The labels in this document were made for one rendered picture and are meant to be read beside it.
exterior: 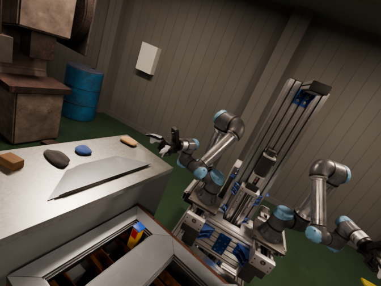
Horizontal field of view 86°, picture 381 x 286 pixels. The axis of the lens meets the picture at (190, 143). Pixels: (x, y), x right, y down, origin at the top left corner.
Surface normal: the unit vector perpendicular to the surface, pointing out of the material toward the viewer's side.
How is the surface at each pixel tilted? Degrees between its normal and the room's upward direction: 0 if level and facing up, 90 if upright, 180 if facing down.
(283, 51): 90
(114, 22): 90
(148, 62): 90
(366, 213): 90
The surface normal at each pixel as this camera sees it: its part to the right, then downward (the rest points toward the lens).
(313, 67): -0.34, 0.23
